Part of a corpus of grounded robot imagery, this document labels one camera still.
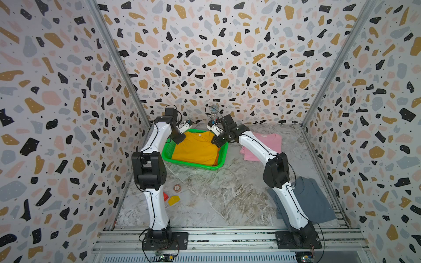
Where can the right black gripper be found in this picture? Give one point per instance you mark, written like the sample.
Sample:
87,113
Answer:
216,141

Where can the round poker chip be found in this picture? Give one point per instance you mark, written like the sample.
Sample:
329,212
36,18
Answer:
177,188

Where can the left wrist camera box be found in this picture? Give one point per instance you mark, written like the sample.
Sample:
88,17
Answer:
188,124

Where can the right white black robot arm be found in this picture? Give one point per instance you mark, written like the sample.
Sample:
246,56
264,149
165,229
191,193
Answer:
275,175

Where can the yellow t-shirt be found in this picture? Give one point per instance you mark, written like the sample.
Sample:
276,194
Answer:
197,148

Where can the yellow wooden block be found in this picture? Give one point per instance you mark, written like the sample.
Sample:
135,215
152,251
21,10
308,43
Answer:
173,200

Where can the pink folded t-shirt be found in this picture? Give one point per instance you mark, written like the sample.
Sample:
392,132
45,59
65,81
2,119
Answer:
263,143

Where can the left circuit board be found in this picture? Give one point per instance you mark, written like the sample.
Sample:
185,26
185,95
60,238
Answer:
163,257

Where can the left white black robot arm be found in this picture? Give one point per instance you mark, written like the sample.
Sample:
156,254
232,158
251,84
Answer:
150,173

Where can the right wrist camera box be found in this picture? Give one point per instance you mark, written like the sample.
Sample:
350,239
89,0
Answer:
214,128

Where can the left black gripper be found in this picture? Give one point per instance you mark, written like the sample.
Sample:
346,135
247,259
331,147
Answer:
177,140

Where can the aluminium mounting rail frame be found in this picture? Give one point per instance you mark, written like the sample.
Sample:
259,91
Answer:
232,245

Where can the grey-blue t-shirt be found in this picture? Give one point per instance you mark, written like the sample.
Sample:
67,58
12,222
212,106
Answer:
311,199

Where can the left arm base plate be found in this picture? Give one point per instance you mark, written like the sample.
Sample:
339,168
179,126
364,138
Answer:
177,241

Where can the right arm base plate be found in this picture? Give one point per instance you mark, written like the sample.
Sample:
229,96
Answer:
296,240

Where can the green plastic basket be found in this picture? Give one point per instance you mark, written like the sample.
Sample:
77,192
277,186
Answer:
170,145

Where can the circuit board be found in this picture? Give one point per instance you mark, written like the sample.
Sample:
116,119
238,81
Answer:
163,257
302,257

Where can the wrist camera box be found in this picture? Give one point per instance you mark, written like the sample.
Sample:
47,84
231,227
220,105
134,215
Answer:
214,128
188,124

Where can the red wooden block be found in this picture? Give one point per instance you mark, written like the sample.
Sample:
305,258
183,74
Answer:
165,196

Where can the right circuit board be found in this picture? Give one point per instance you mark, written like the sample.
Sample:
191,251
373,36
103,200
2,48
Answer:
302,257

